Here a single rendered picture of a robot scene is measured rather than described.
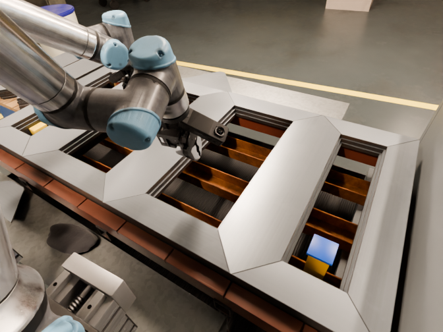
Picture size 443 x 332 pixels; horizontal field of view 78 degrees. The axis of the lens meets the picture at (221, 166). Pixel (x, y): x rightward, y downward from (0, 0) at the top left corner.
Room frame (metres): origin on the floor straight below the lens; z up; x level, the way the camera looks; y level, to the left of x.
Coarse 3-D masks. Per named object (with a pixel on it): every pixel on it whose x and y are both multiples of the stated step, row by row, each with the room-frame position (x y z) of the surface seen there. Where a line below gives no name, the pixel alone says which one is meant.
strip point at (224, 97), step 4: (220, 92) 1.14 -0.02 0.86; (224, 92) 1.14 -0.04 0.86; (204, 96) 1.12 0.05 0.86; (208, 96) 1.11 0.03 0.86; (212, 96) 1.11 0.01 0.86; (216, 96) 1.11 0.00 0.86; (220, 96) 1.10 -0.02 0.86; (224, 96) 1.10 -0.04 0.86; (228, 96) 1.10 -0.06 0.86; (220, 100) 1.07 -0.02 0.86; (224, 100) 1.07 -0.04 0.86; (228, 100) 1.06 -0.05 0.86; (232, 100) 1.06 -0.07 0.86; (232, 104) 1.03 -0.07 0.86
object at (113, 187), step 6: (108, 180) 0.62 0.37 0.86; (114, 180) 0.62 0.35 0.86; (108, 186) 0.60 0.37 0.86; (114, 186) 0.60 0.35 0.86; (120, 186) 0.59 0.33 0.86; (126, 186) 0.59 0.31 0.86; (108, 192) 0.57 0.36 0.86; (114, 192) 0.57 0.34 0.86; (120, 192) 0.57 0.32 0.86; (126, 192) 0.57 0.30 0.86; (132, 192) 0.56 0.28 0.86; (138, 192) 0.56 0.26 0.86; (120, 198) 0.54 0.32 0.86
